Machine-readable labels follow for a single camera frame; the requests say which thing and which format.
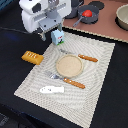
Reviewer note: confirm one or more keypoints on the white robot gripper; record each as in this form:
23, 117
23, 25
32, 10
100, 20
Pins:
44, 14

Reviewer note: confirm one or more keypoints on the light blue milk carton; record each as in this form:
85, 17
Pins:
57, 37

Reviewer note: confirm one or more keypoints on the toy bread loaf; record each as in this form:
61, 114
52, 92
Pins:
32, 57

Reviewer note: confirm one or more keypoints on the grey toy pot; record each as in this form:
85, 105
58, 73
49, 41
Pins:
75, 4

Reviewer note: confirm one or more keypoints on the red toy tomato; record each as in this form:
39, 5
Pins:
87, 13

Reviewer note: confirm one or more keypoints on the grey toy frying pan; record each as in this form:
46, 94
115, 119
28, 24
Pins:
87, 20

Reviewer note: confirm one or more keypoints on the round wooden plate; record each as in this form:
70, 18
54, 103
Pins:
69, 66

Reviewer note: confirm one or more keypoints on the pink toy stove top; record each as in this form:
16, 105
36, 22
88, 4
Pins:
106, 25

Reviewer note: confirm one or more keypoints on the black burner disc back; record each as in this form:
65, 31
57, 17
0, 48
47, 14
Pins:
98, 4

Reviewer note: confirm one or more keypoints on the beige woven placemat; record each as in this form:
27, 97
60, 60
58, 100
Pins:
75, 104

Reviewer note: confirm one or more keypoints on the cream bowl on stove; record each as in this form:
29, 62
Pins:
122, 15

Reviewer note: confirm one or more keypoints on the wooden handled toy fork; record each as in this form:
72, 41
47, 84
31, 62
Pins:
74, 83

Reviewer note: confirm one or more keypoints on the wooden handled toy knife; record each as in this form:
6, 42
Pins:
80, 55

